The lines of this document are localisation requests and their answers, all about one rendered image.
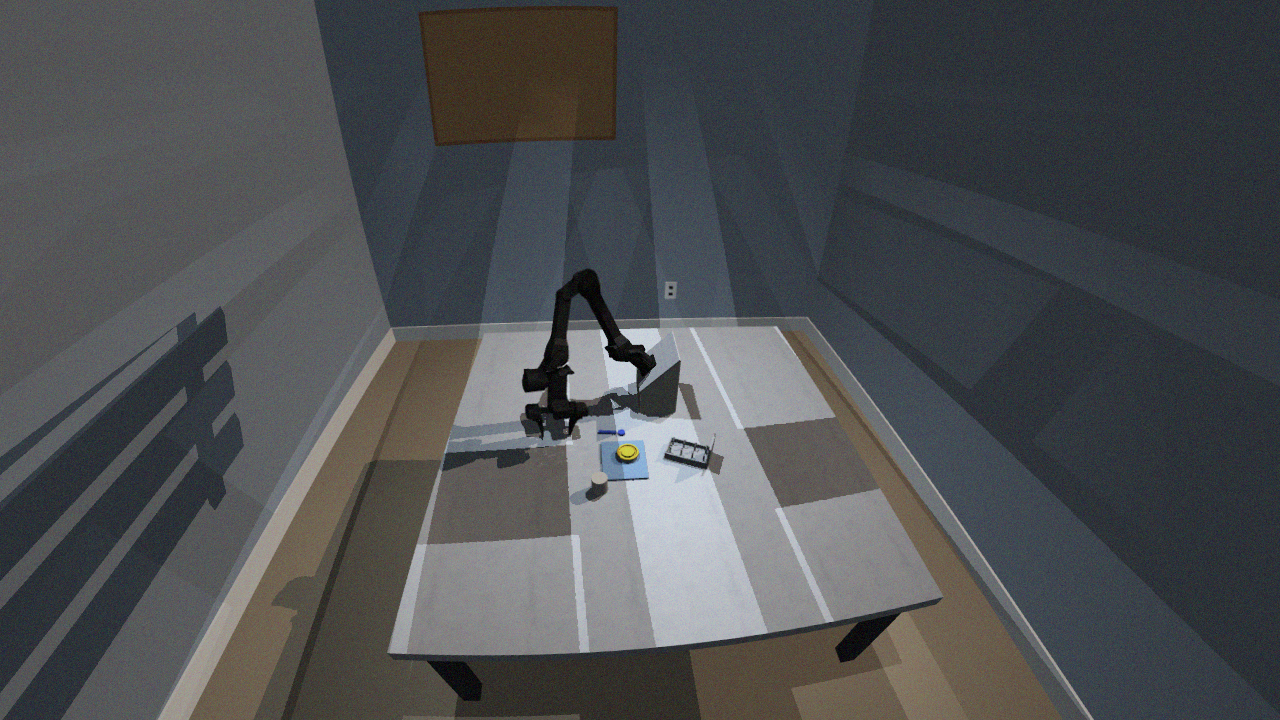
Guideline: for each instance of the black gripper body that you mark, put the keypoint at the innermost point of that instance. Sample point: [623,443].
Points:
[533,411]

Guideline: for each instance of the dark grey dish rack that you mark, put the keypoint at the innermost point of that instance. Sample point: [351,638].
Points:
[689,452]

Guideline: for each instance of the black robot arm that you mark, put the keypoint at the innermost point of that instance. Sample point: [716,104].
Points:
[619,348]

